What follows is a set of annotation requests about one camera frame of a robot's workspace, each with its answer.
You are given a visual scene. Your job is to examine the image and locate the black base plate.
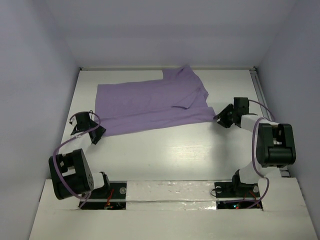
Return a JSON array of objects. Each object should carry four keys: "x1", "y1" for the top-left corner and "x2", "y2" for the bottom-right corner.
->
[
  {"x1": 210, "y1": 181, "x2": 263, "y2": 210},
  {"x1": 78, "y1": 181, "x2": 127, "y2": 210}
]

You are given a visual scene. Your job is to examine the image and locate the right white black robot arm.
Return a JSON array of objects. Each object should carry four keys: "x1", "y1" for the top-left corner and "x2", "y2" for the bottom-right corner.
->
[{"x1": 214, "y1": 97, "x2": 296, "y2": 198}]

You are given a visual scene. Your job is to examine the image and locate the purple t shirt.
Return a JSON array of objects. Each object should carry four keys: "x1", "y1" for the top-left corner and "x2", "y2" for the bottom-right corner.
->
[{"x1": 95, "y1": 65, "x2": 215, "y2": 137}]

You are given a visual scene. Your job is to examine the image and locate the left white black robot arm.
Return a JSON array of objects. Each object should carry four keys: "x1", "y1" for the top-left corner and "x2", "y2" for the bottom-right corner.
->
[{"x1": 48, "y1": 111, "x2": 106, "y2": 200}]

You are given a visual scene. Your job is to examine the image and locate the aluminium rail right side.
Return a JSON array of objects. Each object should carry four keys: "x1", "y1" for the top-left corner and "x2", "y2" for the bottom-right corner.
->
[{"x1": 248, "y1": 68, "x2": 275, "y2": 178}]

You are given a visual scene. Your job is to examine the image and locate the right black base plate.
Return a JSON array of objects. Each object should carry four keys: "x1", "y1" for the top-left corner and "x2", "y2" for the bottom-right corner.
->
[{"x1": 210, "y1": 181, "x2": 263, "y2": 210}]

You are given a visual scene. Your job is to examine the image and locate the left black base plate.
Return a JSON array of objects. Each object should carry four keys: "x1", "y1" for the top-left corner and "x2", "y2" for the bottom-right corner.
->
[{"x1": 78, "y1": 181, "x2": 127, "y2": 210}]

